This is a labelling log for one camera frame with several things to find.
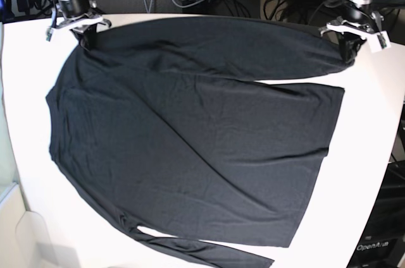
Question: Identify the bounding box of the black OpenArm case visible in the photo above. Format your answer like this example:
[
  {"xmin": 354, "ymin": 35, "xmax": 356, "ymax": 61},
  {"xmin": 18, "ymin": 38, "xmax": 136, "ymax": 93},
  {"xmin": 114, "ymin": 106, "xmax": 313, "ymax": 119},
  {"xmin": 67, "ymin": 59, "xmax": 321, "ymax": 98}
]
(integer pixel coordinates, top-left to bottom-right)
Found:
[{"xmin": 347, "ymin": 161, "xmax": 404, "ymax": 267}]

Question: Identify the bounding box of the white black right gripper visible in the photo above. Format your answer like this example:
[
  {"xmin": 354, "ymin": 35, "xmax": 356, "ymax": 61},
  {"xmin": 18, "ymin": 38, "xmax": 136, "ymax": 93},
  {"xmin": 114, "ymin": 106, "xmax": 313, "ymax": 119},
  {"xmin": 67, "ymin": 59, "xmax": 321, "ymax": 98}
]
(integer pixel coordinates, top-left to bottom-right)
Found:
[{"xmin": 52, "ymin": 0, "xmax": 111, "ymax": 33}]

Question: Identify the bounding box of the black long sleeve shirt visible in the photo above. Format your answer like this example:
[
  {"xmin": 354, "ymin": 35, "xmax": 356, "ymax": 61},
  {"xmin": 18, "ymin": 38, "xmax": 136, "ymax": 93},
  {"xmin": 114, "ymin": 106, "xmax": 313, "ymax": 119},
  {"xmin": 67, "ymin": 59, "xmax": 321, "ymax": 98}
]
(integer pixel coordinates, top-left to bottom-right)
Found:
[{"xmin": 46, "ymin": 17, "xmax": 348, "ymax": 267}]

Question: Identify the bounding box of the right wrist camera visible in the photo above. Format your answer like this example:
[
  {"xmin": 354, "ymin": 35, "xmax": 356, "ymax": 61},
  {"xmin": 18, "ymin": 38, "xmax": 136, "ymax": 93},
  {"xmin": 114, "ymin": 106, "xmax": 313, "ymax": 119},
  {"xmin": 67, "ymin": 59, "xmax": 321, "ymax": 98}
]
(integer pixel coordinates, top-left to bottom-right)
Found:
[{"xmin": 368, "ymin": 31, "xmax": 391, "ymax": 53}]

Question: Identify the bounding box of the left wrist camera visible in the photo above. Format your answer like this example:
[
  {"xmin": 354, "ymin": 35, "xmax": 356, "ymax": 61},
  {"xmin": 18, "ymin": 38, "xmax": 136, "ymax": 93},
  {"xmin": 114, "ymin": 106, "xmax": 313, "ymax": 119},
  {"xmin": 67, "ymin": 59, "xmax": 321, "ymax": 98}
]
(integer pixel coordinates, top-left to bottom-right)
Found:
[{"xmin": 46, "ymin": 27, "xmax": 54, "ymax": 42}]

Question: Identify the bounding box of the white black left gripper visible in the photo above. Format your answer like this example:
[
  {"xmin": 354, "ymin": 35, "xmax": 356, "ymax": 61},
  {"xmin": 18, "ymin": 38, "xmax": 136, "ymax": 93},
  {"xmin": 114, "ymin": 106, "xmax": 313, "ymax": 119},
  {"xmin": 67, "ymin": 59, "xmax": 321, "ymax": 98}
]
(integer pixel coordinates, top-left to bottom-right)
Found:
[{"xmin": 319, "ymin": 0, "xmax": 382, "ymax": 39}]

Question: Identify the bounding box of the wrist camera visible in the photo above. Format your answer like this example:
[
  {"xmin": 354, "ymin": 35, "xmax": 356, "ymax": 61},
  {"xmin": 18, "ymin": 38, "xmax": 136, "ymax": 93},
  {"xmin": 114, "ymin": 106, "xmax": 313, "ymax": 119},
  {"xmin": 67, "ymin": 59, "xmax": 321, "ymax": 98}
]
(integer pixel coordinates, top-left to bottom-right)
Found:
[
  {"xmin": 46, "ymin": 27, "xmax": 54, "ymax": 42},
  {"xmin": 368, "ymin": 31, "xmax": 391, "ymax": 53}
]

